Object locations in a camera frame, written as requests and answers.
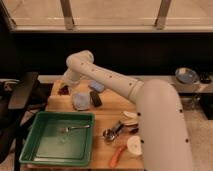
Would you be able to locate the black chair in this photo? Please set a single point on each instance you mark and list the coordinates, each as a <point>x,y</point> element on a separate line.
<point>26,95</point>

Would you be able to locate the blue sponge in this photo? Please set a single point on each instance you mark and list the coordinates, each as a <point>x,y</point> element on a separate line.
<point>94,85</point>

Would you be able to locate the metal measuring cup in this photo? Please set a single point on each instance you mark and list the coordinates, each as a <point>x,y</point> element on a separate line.
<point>111,134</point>

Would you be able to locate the green plastic tray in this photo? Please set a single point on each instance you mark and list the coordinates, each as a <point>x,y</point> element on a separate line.
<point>45,145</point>

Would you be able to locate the white paper cup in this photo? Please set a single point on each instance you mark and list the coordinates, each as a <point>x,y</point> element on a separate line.
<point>134,146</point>

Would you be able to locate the silver fork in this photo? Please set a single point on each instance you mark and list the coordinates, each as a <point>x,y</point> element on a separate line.
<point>67,129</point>

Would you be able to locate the black rectangular block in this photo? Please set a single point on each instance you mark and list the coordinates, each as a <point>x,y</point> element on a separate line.
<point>95,99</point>

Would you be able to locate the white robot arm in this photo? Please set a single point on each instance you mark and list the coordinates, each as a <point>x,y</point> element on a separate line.
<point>162,128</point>

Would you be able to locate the black handled utensil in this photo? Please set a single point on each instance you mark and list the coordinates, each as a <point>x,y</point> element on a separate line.
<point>133,131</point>

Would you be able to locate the dark object on ledge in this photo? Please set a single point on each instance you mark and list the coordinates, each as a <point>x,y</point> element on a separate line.
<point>205,78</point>

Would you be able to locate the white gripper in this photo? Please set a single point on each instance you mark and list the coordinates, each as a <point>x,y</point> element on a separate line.
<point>70,78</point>

